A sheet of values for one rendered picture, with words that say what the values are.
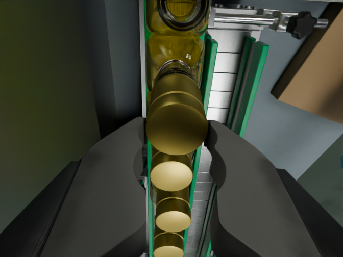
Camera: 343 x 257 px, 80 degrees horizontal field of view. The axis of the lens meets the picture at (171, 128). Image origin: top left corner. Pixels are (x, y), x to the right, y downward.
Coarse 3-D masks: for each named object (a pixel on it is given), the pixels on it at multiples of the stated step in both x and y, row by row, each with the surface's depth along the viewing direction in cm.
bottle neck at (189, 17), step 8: (160, 0) 11; (192, 0) 15; (200, 0) 11; (208, 0) 11; (160, 8) 12; (168, 8) 16; (192, 8) 14; (200, 8) 12; (160, 16) 12; (168, 16) 12; (176, 16) 15; (184, 16) 15; (192, 16) 12; (200, 16) 12; (168, 24) 12; (176, 24) 12; (184, 24) 12; (192, 24) 12
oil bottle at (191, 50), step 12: (156, 36) 19; (168, 36) 20; (180, 36) 20; (156, 48) 18; (168, 48) 18; (180, 48) 18; (192, 48) 18; (204, 48) 19; (156, 60) 18; (168, 60) 18; (180, 60) 18; (192, 60) 18; (156, 72) 19; (192, 72) 19
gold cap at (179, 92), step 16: (160, 80) 13; (176, 80) 13; (192, 80) 14; (160, 96) 11; (176, 96) 11; (192, 96) 11; (160, 112) 10; (176, 112) 10; (192, 112) 10; (160, 128) 11; (176, 128) 11; (192, 128) 11; (160, 144) 11; (176, 144) 11; (192, 144) 11
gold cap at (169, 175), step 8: (152, 152) 18; (160, 152) 16; (152, 160) 17; (160, 160) 15; (168, 160) 15; (176, 160) 15; (184, 160) 16; (152, 168) 16; (160, 168) 15; (168, 168) 15; (176, 168) 15; (184, 168) 15; (152, 176) 16; (160, 176) 16; (168, 176) 16; (176, 176) 16; (184, 176) 16; (192, 176) 16; (160, 184) 16; (168, 184) 16; (176, 184) 16; (184, 184) 16
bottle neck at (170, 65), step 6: (174, 60) 18; (162, 66) 18; (168, 66) 16; (174, 66) 16; (180, 66) 16; (186, 66) 18; (162, 72) 15; (168, 72) 14; (174, 72) 14; (180, 72) 14; (186, 72) 15; (156, 78) 16; (192, 78) 15
